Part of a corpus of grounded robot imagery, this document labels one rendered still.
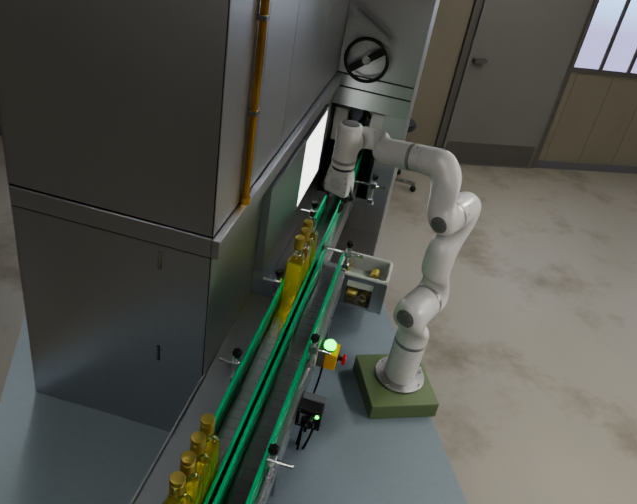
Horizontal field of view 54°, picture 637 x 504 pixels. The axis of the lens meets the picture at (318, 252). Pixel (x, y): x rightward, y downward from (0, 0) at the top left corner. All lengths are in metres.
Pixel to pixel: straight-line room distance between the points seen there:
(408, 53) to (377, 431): 1.69
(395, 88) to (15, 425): 2.13
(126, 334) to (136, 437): 0.40
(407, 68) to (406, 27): 0.18
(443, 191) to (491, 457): 1.87
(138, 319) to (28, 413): 0.59
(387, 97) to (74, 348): 1.83
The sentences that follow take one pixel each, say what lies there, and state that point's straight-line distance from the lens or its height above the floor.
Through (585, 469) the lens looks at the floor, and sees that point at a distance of 3.71.
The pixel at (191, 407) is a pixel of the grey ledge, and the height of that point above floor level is 1.05.
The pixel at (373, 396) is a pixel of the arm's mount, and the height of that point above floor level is 0.82.
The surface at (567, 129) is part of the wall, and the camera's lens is 6.87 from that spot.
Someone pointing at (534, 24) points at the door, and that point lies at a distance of 6.19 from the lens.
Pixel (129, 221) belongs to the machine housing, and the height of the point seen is 1.55.
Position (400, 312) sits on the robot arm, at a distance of 2.17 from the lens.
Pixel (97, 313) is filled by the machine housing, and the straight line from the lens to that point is 2.05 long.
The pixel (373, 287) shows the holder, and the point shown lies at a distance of 2.64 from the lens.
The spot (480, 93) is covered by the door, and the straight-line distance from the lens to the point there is 6.19.
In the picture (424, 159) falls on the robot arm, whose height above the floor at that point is 1.72.
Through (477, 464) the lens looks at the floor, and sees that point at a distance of 3.44.
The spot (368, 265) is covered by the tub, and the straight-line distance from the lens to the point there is 2.77.
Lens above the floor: 2.50
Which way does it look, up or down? 33 degrees down
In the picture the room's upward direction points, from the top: 10 degrees clockwise
